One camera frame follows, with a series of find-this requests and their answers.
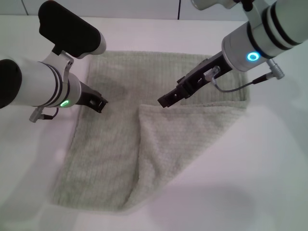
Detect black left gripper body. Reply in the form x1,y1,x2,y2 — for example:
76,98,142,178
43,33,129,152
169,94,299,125
77,81,100,107

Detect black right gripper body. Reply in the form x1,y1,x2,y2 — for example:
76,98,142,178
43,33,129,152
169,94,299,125
177,53,233,98

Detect light green ribbed towel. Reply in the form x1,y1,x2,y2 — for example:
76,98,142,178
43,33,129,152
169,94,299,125
50,50,251,214

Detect silver round connector plug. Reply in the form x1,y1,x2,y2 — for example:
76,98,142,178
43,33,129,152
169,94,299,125
266,58,286,80

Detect grey cable with clear plug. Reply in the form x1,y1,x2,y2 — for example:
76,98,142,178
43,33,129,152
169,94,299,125
204,65,272,93

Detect black cable with grey plug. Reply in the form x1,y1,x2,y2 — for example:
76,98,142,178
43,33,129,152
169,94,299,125
28,106,60,122

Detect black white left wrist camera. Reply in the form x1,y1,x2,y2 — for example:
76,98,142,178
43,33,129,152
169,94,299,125
38,0,107,82

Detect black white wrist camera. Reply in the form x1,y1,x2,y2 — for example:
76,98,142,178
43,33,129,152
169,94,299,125
191,0,233,12
38,0,107,82

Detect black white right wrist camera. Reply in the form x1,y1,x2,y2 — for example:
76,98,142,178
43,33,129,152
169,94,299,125
191,0,233,12

